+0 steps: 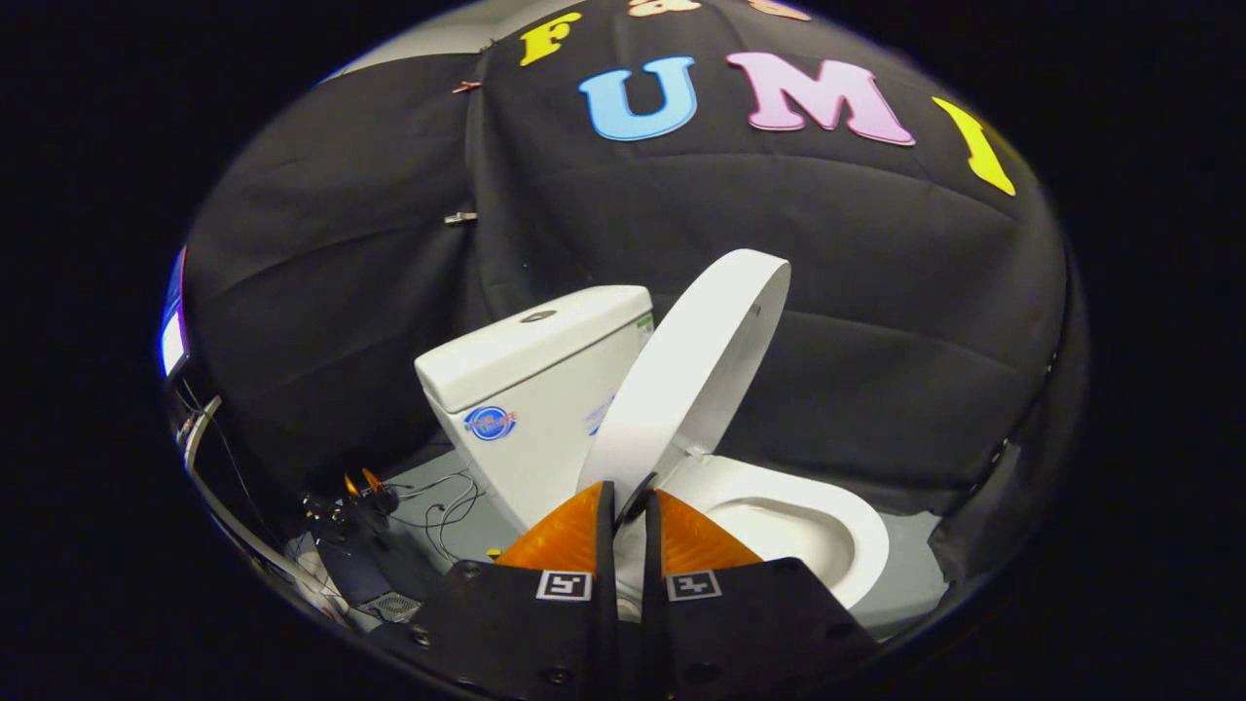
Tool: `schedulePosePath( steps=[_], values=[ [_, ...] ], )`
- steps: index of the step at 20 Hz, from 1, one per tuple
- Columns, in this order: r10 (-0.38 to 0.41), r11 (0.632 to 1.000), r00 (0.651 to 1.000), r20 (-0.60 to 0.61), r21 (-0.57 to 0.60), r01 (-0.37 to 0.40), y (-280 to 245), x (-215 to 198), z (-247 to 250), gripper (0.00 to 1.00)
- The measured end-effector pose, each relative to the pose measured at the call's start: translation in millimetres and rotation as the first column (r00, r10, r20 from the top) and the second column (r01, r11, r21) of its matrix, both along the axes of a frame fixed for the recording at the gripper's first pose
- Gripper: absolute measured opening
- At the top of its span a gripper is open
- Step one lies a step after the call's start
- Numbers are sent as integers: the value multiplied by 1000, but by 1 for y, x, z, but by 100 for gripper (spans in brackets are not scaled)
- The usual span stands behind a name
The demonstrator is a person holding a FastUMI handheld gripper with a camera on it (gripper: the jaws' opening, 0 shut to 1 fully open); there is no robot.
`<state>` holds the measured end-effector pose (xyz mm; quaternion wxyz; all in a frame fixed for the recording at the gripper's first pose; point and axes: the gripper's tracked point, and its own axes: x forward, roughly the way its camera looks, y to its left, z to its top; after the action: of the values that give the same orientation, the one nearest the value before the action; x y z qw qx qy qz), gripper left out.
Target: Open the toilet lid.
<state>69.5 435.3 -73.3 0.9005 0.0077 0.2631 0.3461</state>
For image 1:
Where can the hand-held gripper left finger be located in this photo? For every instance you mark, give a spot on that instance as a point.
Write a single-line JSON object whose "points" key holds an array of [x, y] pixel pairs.
{"points": [[526, 633]]}

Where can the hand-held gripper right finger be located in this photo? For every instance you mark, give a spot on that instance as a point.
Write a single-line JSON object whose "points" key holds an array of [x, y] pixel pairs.
{"points": [[740, 633]]}

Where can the white toilet lid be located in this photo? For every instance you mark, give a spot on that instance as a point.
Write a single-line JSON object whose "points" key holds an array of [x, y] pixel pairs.
{"points": [[681, 370]]}

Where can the white toilet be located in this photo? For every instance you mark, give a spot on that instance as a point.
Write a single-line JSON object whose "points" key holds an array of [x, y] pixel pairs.
{"points": [[531, 380]]}

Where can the dark electronic box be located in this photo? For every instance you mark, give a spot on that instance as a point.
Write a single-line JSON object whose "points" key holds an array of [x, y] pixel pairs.
{"points": [[375, 584]]}

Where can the black device with orange tips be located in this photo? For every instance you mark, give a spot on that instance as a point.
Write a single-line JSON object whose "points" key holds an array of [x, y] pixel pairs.
{"points": [[365, 497]]}

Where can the black backdrop cloth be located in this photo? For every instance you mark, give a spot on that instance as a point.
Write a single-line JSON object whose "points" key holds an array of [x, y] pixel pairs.
{"points": [[876, 292]]}

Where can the silver cloth clip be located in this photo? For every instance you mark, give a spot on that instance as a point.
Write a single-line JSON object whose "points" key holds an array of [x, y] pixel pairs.
{"points": [[460, 217]]}

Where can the bright screen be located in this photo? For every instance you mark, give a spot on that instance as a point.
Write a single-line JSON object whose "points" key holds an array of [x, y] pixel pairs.
{"points": [[173, 331]]}

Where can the metal tube frame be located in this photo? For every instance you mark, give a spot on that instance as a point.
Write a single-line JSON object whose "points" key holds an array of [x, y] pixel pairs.
{"points": [[219, 487]]}

